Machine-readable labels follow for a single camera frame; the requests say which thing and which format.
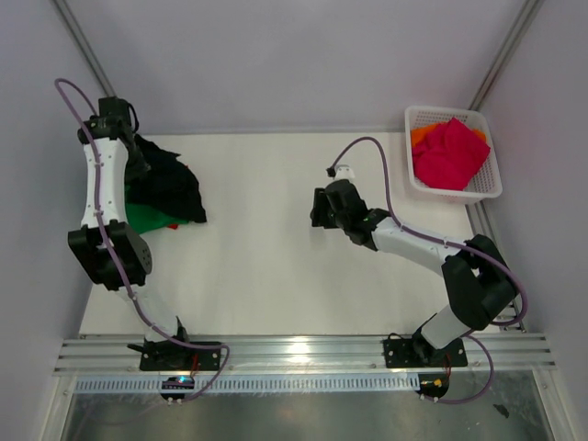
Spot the black t shirt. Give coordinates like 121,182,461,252
126,134,207,223

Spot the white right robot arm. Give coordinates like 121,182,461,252
310,169,518,367

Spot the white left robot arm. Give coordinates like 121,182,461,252
67,97,193,369

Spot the green t shirt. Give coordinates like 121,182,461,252
125,203,188,234

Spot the orange t shirt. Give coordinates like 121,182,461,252
411,123,487,147

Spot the pink t shirt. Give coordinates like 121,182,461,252
411,118,491,191

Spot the white plastic basket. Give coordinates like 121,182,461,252
404,106,503,204

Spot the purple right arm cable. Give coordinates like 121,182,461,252
324,136,528,404

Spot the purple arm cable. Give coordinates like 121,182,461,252
54,78,231,405
324,136,528,404

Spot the left rear frame post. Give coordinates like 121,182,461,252
50,0,138,141

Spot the frame post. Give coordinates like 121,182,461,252
469,0,545,111
50,0,138,141

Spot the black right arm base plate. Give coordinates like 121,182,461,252
382,332,469,368

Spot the grey slotted cable duct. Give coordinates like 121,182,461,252
73,372,420,394

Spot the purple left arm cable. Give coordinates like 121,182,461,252
54,78,231,405

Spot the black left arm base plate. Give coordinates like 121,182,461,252
128,340,221,372

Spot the aluminium front rail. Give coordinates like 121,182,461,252
53,333,556,376

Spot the right rear frame post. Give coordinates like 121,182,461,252
469,0,545,111

